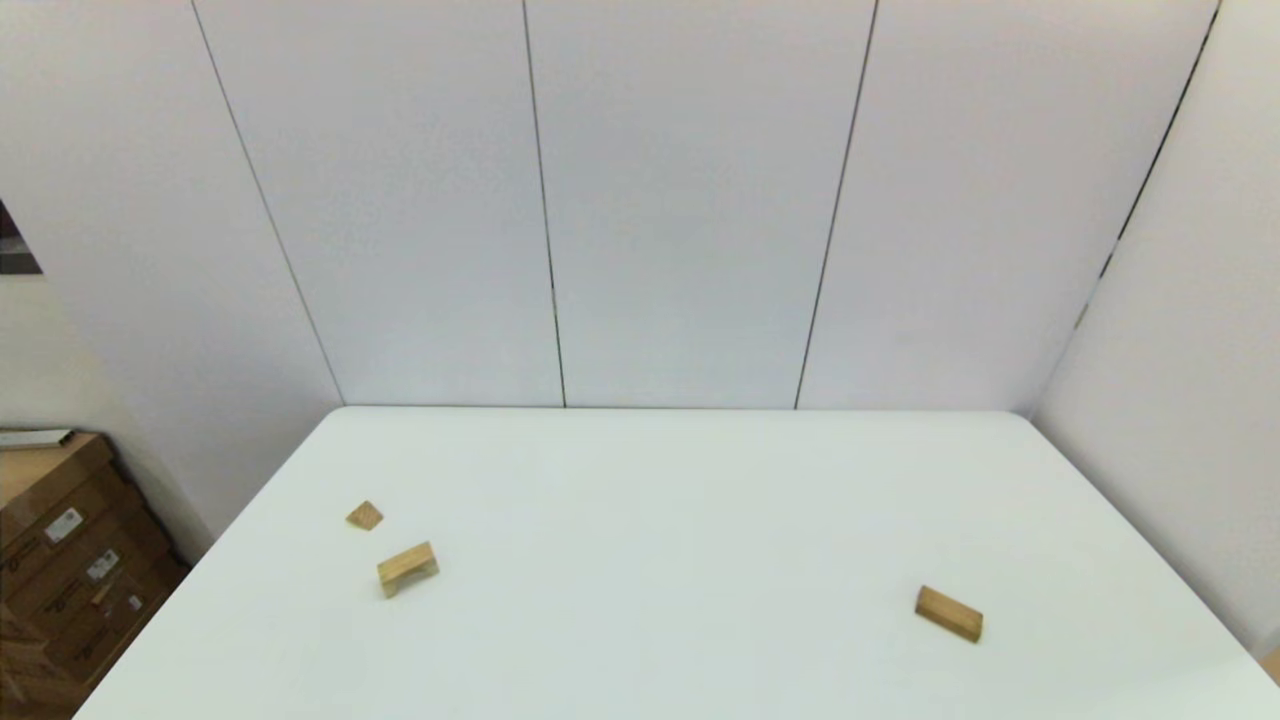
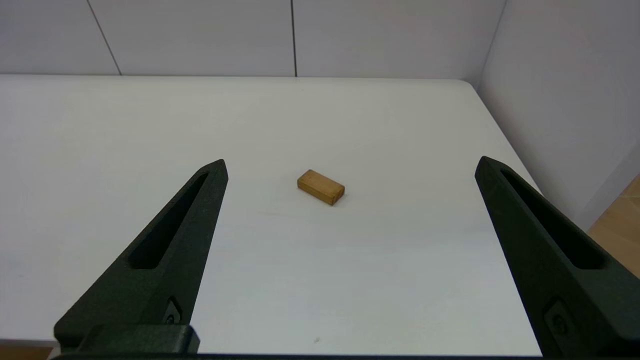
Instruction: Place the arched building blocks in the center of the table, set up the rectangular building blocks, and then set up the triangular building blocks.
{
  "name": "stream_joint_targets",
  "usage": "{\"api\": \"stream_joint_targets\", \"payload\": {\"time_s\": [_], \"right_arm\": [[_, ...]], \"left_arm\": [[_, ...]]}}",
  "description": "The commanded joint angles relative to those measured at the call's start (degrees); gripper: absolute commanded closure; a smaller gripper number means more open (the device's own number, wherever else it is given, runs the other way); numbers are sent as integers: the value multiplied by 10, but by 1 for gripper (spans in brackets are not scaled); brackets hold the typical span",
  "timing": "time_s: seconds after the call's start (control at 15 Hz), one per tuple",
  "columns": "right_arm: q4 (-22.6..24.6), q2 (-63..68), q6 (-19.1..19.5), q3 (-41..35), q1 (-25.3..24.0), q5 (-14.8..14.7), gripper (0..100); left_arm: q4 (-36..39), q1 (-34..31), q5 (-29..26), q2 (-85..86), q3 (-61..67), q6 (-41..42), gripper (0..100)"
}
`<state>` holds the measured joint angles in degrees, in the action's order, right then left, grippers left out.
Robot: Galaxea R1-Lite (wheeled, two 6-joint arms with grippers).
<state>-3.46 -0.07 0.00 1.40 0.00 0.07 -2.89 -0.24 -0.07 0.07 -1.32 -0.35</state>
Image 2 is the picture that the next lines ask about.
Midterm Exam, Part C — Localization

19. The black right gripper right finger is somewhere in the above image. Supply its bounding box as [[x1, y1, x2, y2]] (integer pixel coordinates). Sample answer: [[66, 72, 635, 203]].
[[474, 155, 640, 360]]

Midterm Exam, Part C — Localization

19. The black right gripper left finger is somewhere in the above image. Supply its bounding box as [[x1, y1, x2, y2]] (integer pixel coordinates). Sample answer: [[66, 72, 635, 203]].
[[53, 159, 230, 349]]

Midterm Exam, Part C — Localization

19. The rectangular wooden building block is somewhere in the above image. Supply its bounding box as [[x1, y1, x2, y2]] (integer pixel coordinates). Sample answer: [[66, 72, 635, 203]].
[[297, 169, 346, 206]]

